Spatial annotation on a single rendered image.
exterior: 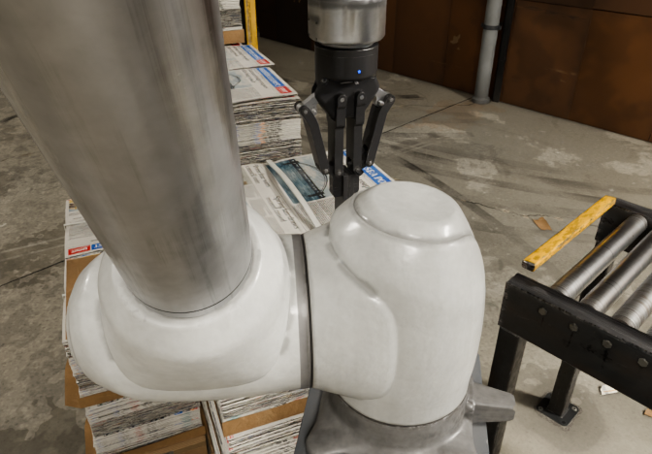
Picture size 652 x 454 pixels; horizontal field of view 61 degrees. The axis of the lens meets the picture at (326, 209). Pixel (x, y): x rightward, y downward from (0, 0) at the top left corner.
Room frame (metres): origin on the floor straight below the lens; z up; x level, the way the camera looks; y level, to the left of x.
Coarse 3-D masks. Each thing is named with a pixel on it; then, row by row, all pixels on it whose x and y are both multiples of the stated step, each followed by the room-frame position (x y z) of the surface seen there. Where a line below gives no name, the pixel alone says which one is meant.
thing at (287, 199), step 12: (264, 168) 0.96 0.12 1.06; (288, 168) 0.96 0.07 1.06; (276, 180) 0.90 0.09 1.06; (300, 180) 0.90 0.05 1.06; (276, 192) 0.86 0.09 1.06; (288, 192) 0.86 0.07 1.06; (300, 192) 0.86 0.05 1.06; (288, 204) 0.82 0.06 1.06; (300, 204) 0.82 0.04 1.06; (312, 204) 0.82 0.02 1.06; (300, 216) 0.78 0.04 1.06; (324, 216) 0.78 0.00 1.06; (300, 228) 0.74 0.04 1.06; (312, 228) 0.74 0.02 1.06
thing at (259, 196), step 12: (252, 168) 0.96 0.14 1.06; (252, 180) 0.90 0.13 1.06; (264, 180) 0.90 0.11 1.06; (252, 192) 0.86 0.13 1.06; (264, 192) 0.86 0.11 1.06; (252, 204) 0.82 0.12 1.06; (264, 204) 0.82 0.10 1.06; (276, 204) 0.82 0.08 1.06; (264, 216) 0.77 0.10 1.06; (276, 216) 0.78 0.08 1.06; (288, 216) 0.78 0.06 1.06; (276, 228) 0.74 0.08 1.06; (288, 228) 0.74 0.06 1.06
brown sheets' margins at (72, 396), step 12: (72, 372) 1.08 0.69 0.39; (72, 384) 1.03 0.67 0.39; (72, 396) 0.99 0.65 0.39; (96, 396) 0.98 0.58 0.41; (108, 396) 0.99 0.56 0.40; (120, 396) 1.00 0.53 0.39; (204, 420) 1.12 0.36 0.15; (84, 432) 1.06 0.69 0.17; (192, 432) 1.06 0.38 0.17; (204, 432) 1.07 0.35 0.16; (156, 444) 1.02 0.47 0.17; (168, 444) 1.03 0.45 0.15
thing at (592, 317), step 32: (512, 288) 0.93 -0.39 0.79; (544, 288) 0.92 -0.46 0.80; (512, 320) 0.92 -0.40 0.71; (544, 320) 0.87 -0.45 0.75; (576, 320) 0.83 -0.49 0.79; (608, 320) 0.82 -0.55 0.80; (576, 352) 0.82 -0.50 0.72; (608, 352) 0.78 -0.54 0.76; (640, 352) 0.74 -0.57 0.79; (608, 384) 0.76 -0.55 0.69; (640, 384) 0.73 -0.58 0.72
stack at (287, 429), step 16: (224, 400) 0.70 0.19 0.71; (240, 400) 0.71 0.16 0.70; (256, 400) 0.73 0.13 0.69; (272, 400) 0.74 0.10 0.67; (288, 400) 0.75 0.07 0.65; (208, 416) 0.97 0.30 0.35; (224, 416) 0.70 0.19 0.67; (240, 416) 0.72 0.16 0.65; (208, 432) 1.10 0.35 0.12; (256, 432) 0.73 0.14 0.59; (272, 432) 0.74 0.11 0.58; (288, 432) 0.75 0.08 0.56; (224, 448) 0.77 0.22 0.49; (240, 448) 0.71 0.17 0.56; (256, 448) 0.73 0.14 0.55; (272, 448) 0.74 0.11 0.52; (288, 448) 0.75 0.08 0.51
